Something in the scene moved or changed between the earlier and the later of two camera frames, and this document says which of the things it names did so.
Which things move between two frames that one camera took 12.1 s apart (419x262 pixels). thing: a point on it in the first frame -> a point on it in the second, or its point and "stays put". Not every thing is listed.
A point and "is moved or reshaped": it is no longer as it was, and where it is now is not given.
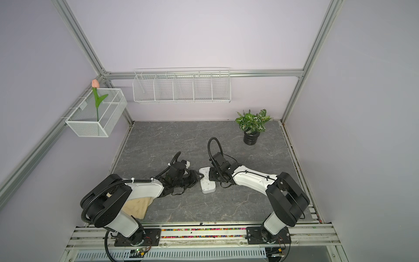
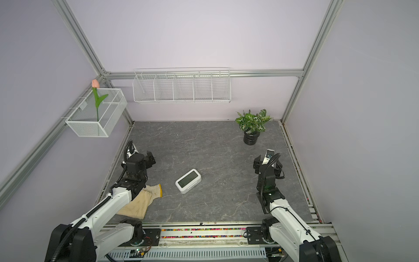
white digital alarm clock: [207, 185] is moved or reshaped
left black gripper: [193, 178] -> [149, 162]
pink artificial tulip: [99, 99] stays put
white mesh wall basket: [83, 121] stays put
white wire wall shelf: [182, 85] stays put
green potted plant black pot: [252, 125] stays put
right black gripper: [211, 177] -> [257, 165]
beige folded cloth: [137, 207] stays put
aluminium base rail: [309, 238] stays put
